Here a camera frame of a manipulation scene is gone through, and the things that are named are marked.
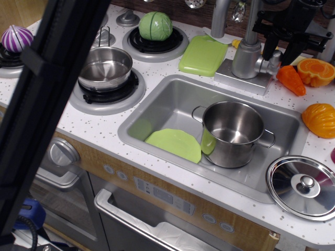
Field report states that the hanging silver utensil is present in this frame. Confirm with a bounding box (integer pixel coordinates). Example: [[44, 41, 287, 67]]
[[231, 1, 247, 23]]

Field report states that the silver stove knob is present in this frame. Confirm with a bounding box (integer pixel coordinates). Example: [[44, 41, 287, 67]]
[[92, 29, 116, 48], [116, 10, 140, 27]]

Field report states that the back stove burner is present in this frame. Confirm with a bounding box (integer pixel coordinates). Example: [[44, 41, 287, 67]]
[[122, 27, 189, 63]]

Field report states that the purple toy eggplant slice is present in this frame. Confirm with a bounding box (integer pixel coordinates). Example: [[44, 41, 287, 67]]
[[290, 55, 307, 66]]

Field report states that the front stove burner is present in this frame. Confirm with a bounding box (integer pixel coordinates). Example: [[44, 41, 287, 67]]
[[69, 69, 146, 116]]

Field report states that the silver oven dial knob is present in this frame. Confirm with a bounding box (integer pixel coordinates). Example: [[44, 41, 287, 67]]
[[48, 137, 80, 167]]

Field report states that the silver stove knob back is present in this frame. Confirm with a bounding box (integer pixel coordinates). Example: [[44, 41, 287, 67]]
[[116, 10, 140, 27]]

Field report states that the hanging slotted spoon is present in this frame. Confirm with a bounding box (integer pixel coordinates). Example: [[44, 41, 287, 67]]
[[185, 0, 207, 9]]

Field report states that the silver faucet lever handle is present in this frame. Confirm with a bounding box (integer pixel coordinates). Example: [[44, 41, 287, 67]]
[[254, 50, 283, 76]]

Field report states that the tall stainless steel pot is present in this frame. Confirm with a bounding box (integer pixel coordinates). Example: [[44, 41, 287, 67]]
[[191, 101, 276, 168]]

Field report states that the green plastic cutting board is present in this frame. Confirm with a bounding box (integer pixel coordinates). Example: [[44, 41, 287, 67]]
[[178, 35, 228, 77]]

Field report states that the grey toy sink basin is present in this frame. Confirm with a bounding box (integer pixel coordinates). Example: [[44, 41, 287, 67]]
[[118, 75, 308, 203]]

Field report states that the silver dishwasher door handle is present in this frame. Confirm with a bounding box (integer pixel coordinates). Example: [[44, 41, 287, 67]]
[[94, 188, 220, 251]]

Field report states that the orange toy pumpkin half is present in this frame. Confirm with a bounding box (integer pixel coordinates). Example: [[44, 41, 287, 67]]
[[301, 104, 334, 139]]

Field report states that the magenta toy at edge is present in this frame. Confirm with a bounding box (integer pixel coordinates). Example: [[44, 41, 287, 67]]
[[330, 149, 335, 163]]

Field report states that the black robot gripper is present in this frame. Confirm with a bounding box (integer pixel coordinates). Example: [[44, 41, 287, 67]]
[[253, 1, 332, 66]]

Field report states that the orange toy pepper half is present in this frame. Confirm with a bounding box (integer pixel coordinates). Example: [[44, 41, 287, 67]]
[[297, 58, 334, 87]]

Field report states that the black camera mount frame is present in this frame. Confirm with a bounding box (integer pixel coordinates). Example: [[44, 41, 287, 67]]
[[1, 1, 110, 236]]

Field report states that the silver oven door handle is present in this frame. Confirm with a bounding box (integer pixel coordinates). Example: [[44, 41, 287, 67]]
[[35, 168, 80, 192]]

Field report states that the stove burner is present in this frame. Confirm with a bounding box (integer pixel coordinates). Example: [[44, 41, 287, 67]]
[[122, 27, 189, 63], [69, 69, 146, 116]]

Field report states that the silver toy faucet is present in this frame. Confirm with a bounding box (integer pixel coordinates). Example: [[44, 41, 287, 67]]
[[214, 1, 273, 96]]

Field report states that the blue clamp with cable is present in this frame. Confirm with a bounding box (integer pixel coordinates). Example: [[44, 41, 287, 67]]
[[14, 198, 46, 250]]

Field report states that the silver stove knob middle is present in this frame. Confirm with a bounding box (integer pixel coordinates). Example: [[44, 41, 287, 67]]
[[92, 29, 116, 48]]

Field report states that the small stainless steel saucepan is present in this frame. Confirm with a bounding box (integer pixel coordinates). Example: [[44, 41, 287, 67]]
[[78, 26, 133, 92]]

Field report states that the green toy cabbage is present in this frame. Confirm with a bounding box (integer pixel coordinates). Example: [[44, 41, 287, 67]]
[[139, 12, 173, 41]]

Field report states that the orange toy carrot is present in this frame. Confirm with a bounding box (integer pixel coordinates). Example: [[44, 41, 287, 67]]
[[276, 65, 306, 96]]

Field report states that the stainless steel pot lid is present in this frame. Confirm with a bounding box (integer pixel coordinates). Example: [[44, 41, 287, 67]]
[[265, 155, 334, 221]]

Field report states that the green plastic plate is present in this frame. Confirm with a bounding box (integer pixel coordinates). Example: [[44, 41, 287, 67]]
[[145, 129, 202, 164]]

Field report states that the purple striped toy onion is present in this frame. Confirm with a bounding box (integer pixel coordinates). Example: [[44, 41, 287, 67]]
[[1, 25, 34, 53]]

